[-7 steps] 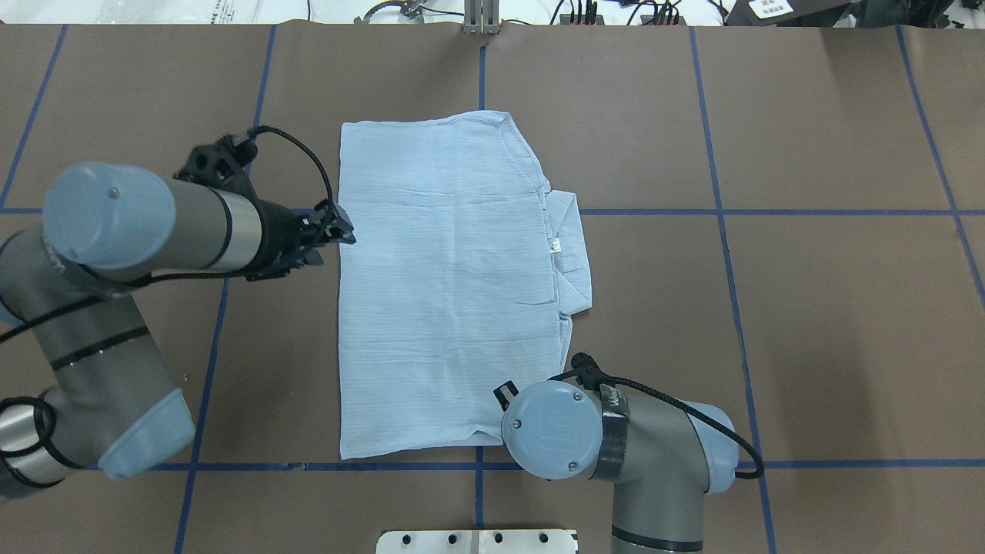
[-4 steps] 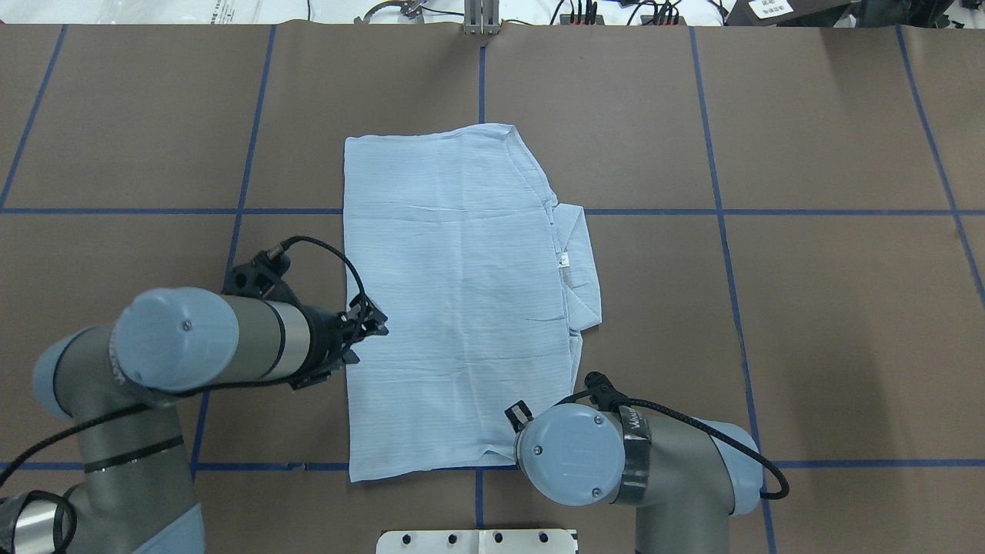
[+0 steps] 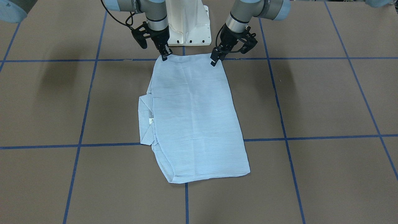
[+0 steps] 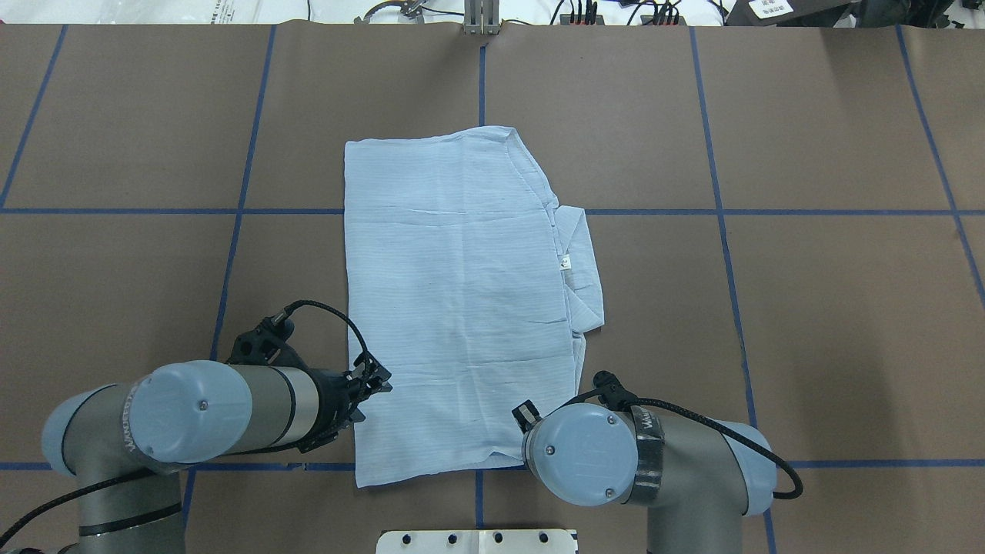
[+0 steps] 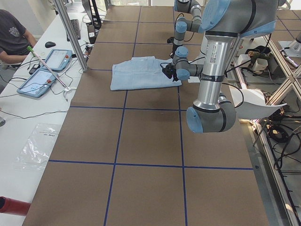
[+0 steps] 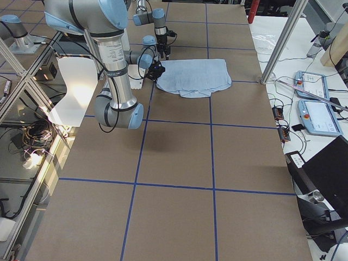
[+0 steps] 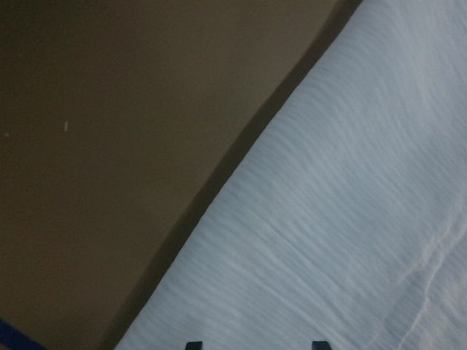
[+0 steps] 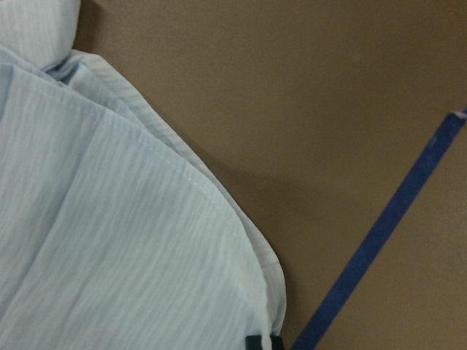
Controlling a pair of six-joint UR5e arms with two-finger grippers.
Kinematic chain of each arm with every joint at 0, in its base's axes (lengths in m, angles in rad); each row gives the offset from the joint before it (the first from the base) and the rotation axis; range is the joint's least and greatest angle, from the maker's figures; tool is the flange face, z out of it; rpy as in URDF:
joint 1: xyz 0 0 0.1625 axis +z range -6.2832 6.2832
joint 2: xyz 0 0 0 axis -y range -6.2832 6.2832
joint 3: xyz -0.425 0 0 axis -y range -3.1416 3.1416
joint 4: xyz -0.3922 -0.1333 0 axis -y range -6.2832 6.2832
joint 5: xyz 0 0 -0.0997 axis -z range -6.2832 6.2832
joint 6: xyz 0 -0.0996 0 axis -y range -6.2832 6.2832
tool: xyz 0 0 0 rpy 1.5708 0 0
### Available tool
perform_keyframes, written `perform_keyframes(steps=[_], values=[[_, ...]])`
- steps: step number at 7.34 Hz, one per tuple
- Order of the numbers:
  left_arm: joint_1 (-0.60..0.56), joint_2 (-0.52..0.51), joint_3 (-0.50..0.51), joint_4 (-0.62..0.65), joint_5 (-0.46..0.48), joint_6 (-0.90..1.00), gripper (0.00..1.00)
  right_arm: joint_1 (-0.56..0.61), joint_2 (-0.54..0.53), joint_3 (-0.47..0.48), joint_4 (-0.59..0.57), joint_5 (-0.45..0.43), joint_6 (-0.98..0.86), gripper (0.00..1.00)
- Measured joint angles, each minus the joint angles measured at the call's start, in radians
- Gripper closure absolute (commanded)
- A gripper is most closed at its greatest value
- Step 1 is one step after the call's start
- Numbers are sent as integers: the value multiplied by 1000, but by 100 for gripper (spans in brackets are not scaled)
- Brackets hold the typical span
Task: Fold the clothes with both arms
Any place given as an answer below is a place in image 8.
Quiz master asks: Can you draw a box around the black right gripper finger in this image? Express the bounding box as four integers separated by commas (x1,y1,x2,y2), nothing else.
245,335,283,350

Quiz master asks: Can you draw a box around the light blue button shirt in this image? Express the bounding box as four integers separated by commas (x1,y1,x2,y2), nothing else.
1,1,286,349

